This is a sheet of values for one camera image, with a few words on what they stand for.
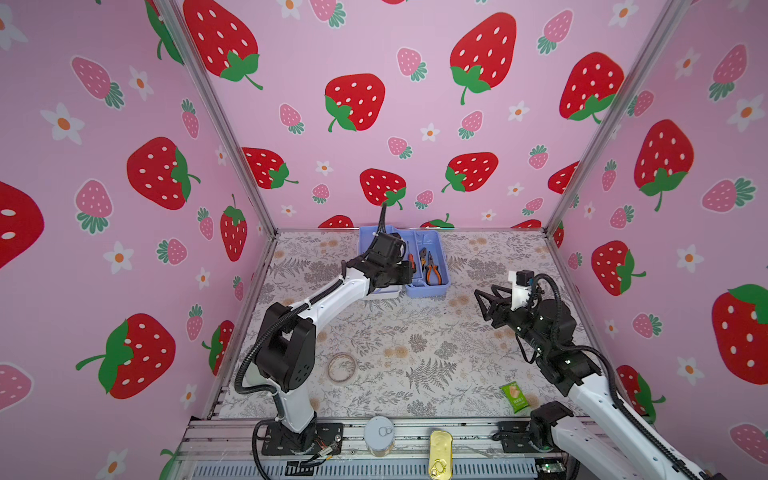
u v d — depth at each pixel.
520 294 0.65
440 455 0.69
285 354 0.47
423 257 1.11
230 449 0.73
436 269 1.07
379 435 0.70
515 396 0.80
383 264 0.68
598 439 0.57
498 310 0.65
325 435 0.76
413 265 0.98
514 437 0.74
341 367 0.86
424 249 1.14
